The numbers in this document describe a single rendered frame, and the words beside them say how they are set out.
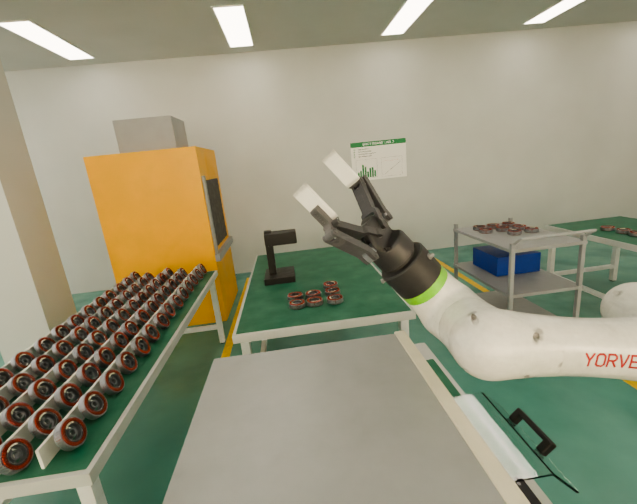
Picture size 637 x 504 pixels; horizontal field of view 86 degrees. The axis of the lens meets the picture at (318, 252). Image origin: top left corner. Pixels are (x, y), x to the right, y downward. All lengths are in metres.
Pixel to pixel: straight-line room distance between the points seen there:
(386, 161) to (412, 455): 5.49
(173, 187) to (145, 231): 0.57
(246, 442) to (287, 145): 5.25
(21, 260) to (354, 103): 4.57
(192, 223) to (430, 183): 3.89
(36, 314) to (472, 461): 4.04
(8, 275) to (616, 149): 8.62
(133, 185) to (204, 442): 3.63
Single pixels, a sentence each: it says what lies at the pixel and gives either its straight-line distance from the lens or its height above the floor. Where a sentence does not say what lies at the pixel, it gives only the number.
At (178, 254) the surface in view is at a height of 0.85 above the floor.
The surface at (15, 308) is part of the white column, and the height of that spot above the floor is 0.63.
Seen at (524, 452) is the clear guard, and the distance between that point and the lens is 0.91.
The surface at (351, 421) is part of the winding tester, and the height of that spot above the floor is 1.32.
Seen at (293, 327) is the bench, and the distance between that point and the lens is 2.08.
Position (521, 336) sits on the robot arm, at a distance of 0.56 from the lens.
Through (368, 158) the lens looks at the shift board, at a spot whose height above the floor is 1.64.
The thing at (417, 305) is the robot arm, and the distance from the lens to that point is 0.64.
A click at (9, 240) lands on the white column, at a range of 4.12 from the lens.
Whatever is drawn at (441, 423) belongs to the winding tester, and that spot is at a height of 1.32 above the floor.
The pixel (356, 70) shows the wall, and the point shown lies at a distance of 5.88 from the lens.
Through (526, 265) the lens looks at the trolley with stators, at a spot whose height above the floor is 0.62.
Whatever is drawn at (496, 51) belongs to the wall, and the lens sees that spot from 6.72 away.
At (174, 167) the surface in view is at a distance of 3.91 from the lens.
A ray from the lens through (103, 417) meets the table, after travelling 1.80.
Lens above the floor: 1.67
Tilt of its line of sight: 15 degrees down
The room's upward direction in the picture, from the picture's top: 6 degrees counter-clockwise
